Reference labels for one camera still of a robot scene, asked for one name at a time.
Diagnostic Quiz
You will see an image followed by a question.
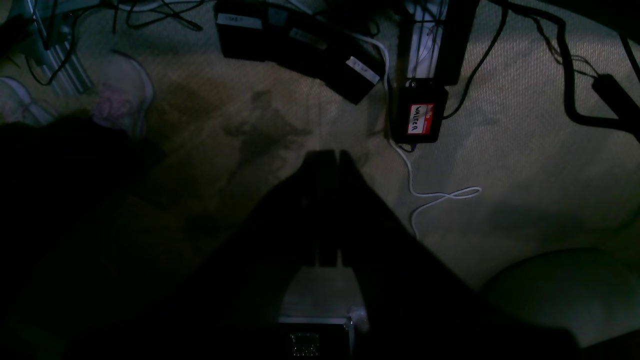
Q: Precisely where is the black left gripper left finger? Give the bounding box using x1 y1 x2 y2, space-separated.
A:
190 150 337 328

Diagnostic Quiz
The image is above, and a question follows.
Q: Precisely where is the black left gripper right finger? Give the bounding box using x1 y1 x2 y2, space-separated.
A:
338 150 480 331

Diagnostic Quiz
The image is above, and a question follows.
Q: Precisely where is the black box with red label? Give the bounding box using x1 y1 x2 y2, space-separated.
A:
390 80 449 145

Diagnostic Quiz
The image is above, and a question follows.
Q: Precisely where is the black power adapter brick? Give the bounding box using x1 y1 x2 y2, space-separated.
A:
214 0 386 105

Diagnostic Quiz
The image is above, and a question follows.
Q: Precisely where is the white cable on floor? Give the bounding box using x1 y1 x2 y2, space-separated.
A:
350 33 483 239

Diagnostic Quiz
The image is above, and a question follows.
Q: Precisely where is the black floor cable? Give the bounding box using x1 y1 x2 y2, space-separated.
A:
490 0 640 136

